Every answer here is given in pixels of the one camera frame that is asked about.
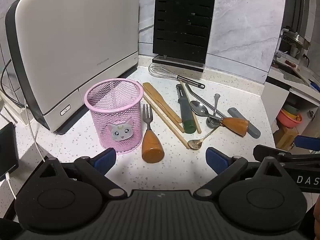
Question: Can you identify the black knife block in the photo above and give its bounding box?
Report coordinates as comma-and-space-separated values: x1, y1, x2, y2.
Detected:
152, 0, 217, 73

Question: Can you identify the blue handled tool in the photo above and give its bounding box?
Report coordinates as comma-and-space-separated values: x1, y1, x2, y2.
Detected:
308, 79, 320, 92

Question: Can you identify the black smartphone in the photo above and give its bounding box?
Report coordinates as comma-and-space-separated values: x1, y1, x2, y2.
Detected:
0, 122, 19, 182

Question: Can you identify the pink basin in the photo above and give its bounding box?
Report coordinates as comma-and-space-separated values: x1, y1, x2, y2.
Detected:
277, 109, 302, 128

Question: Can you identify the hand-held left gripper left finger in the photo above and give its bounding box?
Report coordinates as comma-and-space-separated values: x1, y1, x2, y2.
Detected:
37, 148, 128, 198

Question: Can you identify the steel pot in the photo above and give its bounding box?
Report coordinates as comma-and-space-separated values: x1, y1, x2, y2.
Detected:
285, 26, 311, 50

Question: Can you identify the wooden spatula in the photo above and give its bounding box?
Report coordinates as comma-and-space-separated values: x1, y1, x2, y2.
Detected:
142, 82, 183, 124

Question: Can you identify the grey sink mat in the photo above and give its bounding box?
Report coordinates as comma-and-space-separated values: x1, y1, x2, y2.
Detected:
282, 69, 305, 84

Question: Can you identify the white countertop appliance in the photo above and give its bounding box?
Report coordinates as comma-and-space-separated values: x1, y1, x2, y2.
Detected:
5, 0, 140, 135

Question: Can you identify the green bowl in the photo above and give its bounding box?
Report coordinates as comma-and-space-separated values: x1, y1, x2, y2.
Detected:
282, 103, 302, 115

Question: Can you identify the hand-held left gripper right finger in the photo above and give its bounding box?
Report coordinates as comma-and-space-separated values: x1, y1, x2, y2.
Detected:
193, 147, 292, 198

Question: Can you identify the wooden-handled steel spoon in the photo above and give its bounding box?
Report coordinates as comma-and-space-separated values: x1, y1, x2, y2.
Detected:
206, 116, 250, 137

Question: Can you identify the black cable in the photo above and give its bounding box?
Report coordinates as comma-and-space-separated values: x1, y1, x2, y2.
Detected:
0, 59, 28, 105

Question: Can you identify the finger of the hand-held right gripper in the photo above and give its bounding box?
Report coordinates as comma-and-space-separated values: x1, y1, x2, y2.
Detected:
294, 135, 320, 152
253, 144, 320, 167

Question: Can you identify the slim steel utensil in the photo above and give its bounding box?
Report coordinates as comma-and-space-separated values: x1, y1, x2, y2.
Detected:
213, 94, 221, 118

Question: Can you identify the wooden-handled steel fork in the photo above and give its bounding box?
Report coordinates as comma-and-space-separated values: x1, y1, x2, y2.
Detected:
142, 104, 165, 165

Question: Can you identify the steel wire whisk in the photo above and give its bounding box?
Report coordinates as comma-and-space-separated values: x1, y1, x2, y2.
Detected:
149, 63, 205, 89

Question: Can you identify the bent steel straw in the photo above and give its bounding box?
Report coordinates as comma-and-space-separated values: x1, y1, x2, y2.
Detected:
185, 83, 227, 120

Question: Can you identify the grey plastic-handled utensil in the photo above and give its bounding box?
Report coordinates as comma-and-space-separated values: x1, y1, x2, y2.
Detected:
227, 107, 261, 139

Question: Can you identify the pink mesh utensil holder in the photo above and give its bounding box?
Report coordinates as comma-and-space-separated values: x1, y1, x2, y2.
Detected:
84, 78, 144, 155

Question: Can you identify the grey peeler with green end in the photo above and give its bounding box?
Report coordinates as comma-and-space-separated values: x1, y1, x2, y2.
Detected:
176, 84, 197, 134

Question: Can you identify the white charging cable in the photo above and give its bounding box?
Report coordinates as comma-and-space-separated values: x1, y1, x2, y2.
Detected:
5, 102, 46, 200

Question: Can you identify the white sink cabinet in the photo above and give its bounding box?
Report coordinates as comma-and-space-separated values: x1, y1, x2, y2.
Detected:
260, 65, 320, 155

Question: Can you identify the gold spoon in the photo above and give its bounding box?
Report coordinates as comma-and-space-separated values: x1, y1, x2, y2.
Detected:
187, 124, 222, 150

